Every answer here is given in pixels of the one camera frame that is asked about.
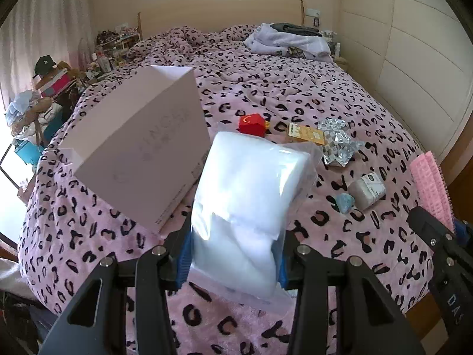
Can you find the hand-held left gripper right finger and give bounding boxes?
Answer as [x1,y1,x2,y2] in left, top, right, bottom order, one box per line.
[276,234,422,355]

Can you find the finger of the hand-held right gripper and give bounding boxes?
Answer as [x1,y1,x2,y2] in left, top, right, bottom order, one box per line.
[454,219,473,256]
[406,206,473,282]

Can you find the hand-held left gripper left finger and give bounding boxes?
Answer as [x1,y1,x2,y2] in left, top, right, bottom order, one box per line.
[39,224,193,355]

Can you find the pink hair brush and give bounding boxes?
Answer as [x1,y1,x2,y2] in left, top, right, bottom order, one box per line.
[409,151,456,232]

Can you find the clear bag of white cotton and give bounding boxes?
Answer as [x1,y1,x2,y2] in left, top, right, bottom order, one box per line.
[189,131,323,308]

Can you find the pale pink cardboard box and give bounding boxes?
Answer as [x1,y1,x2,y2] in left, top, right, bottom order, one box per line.
[59,65,210,234]

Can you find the grey-white small jar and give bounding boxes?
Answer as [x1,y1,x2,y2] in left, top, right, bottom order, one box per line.
[348,172,387,210]

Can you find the small light blue packet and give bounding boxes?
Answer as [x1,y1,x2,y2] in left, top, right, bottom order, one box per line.
[334,193,356,214]

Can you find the crumpled silver foil wrapper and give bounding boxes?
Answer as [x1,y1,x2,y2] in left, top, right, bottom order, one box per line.
[317,118,367,168]

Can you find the yellow snack packet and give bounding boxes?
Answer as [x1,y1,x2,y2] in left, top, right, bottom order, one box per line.
[287,122,328,146]

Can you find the small red carton box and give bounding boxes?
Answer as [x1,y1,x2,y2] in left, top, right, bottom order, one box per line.
[239,114,269,136]

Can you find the pink leopard print bed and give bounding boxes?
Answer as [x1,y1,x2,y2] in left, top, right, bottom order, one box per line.
[17,24,451,355]

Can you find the cream wardrobe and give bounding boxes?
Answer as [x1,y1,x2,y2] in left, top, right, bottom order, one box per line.
[339,0,473,163]

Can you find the teal box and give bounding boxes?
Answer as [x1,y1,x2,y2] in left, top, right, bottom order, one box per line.
[14,143,46,165]

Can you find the bedside table with bottles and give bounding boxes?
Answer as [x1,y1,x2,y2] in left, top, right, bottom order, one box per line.
[321,29,349,68]

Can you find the magenta storage box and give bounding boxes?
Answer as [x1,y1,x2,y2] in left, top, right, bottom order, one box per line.
[39,73,72,97]

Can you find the folded clothes pile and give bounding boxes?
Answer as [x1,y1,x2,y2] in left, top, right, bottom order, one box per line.
[243,23,334,62]

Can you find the light blue cloth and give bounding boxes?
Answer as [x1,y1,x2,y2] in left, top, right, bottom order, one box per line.
[4,90,38,120]

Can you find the cluttered bedside shelf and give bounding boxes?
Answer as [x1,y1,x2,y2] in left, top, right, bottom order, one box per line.
[87,25,142,82]

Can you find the black cap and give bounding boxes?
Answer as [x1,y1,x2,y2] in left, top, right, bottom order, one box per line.
[32,56,58,79]

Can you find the dark folded garment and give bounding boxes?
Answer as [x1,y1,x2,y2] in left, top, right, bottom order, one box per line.
[270,22,322,38]

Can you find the beige bed headboard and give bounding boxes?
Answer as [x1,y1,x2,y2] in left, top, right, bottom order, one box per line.
[138,0,308,41]

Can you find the white sheer curtain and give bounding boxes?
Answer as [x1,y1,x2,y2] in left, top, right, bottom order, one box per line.
[0,0,91,104]

